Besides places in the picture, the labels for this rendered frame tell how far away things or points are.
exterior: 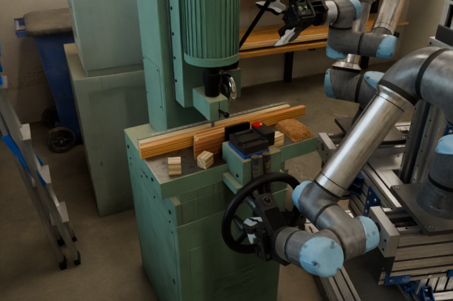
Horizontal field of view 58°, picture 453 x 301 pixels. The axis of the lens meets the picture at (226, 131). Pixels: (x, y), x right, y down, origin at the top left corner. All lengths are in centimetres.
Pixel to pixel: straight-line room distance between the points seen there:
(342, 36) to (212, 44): 45
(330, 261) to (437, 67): 44
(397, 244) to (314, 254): 57
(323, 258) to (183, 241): 68
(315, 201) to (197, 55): 57
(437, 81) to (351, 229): 35
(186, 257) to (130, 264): 83
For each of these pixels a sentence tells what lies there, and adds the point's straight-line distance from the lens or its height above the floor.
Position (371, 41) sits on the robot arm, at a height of 125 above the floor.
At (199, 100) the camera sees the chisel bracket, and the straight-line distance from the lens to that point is 140.
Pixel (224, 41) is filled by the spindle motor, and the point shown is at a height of 128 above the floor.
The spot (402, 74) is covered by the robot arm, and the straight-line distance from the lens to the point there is 97.
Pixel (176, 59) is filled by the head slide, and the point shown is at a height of 117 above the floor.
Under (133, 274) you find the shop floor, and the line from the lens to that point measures 223.
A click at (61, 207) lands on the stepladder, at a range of 230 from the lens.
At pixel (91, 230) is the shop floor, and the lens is 252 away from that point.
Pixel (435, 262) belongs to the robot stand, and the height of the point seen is 63.
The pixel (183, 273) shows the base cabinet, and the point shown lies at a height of 50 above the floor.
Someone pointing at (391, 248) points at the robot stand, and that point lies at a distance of 138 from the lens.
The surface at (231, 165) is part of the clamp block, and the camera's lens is 130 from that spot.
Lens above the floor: 163
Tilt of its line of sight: 29 degrees down
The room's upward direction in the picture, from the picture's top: straight up
